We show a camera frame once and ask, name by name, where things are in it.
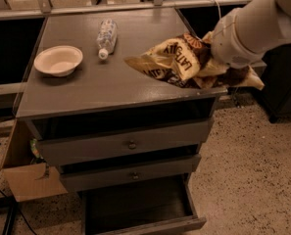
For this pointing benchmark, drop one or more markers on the brown chip bag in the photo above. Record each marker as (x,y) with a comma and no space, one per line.
(177,61)

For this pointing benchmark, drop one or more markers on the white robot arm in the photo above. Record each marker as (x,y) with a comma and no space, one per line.
(245,34)

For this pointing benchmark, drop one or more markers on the grey drawer cabinet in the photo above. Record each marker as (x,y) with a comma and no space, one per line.
(107,98)

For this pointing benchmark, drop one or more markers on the grey open bottom drawer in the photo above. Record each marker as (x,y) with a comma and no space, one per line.
(161,206)

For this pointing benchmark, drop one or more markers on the grey middle drawer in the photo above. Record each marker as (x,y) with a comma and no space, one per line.
(94,179)

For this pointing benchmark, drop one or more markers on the grey top drawer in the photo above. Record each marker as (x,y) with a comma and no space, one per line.
(85,149)

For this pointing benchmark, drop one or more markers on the dark cabinet at right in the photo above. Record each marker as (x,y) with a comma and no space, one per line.
(276,95)

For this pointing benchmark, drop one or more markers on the clear plastic water bottle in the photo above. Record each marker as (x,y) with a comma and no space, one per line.
(107,38)

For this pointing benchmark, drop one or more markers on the white paper bowl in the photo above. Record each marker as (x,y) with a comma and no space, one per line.
(58,61)

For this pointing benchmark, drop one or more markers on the brown cardboard box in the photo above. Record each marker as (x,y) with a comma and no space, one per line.
(28,181)

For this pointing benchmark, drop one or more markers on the grey metal rail frame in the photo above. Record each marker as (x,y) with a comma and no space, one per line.
(119,7)

